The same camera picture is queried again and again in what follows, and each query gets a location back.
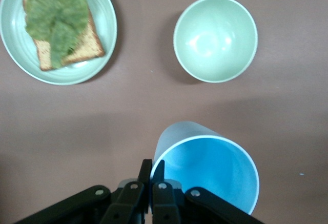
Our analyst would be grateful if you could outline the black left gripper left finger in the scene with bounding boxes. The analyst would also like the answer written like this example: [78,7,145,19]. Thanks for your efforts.
[11,159,153,224]

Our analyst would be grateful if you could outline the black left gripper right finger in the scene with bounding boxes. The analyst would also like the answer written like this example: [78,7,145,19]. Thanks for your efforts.
[152,159,264,224]

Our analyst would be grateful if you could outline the blue plastic cup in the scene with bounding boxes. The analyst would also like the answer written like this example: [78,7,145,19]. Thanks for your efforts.
[151,120,260,216]

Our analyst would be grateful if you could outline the brown table cover mat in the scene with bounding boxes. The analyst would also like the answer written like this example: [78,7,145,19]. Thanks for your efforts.
[0,0,328,224]

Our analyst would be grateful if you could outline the toast slice under lettuce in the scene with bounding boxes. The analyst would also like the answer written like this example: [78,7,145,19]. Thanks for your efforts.
[23,0,106,71]

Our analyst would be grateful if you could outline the pale green bowl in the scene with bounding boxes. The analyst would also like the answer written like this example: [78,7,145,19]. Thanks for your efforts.
[173,0,258,84]

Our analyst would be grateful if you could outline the pale green plate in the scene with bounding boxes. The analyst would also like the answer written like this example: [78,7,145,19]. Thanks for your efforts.
[0,0,118,86]

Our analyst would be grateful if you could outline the green lettuce leaf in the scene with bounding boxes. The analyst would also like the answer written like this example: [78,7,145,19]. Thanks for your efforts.
[25,0,96,69]

